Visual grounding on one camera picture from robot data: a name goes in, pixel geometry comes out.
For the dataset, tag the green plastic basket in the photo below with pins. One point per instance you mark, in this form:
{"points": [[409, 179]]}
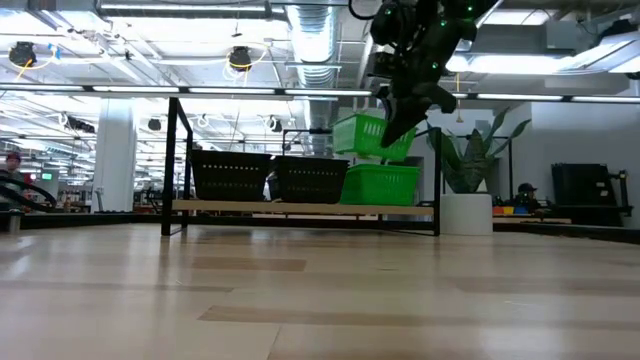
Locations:
{"points": [[380, 187], [357, 137]]}

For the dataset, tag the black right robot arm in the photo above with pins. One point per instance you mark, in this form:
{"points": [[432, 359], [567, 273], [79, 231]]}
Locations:
{"points": [[440, 12]]}

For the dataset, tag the snake plant in white pot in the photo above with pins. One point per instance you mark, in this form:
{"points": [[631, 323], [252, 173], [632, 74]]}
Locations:
{"points": [[465, 215]]}

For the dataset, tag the orange block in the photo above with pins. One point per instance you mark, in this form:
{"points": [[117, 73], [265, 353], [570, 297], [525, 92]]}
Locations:
{"points": [[497, 210]]}

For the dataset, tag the yellow block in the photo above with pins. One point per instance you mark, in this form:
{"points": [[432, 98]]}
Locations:
{"points": [[509, 210]]}

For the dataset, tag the person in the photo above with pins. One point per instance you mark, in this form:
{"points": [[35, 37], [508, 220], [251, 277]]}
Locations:
{"points": [[12, 165], [526, 200]]}

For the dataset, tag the blue block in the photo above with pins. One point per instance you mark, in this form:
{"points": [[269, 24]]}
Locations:
{"points": [[521, 211]]}

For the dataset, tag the long horizontal light bar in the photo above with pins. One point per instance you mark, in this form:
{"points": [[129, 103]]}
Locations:
{"points": [[225, 90]]}

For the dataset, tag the light wooden workbench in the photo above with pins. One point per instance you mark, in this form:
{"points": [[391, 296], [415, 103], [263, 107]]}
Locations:
{"points": [[550, 220]]}

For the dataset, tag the black equipment cabinet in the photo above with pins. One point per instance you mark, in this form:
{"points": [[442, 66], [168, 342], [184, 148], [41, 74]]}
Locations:
{"points": [[580, 190]]}

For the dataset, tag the green exit sign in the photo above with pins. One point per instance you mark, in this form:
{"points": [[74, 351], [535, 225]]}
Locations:
{"points": [[47, 176]]}

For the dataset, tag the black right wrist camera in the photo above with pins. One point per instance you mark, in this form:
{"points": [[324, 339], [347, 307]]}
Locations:
{"points": [[382, 64]]}

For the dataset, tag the black metal workstation frame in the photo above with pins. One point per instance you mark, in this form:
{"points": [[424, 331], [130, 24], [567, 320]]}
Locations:
{"points": [[305, 131]]}

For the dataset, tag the silver spiral ventilation duct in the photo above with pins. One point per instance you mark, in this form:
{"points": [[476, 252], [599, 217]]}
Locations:
{"points": [[312, 40]]}

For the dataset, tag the black round ceiling camera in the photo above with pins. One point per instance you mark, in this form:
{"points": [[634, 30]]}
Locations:
{"points": [[241, 59], [22, 54]]}

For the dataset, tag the wooden shelf with black frame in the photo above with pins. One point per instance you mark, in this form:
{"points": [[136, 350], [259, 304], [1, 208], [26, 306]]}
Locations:
{"points": [[225, 207]]}

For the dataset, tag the black aluminium rig frame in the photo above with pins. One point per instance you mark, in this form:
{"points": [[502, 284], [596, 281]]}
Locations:
{"points": [[75, 221]]}

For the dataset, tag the small grey post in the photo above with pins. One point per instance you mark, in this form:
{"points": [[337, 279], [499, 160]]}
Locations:
{"points": [[14, 223]]}

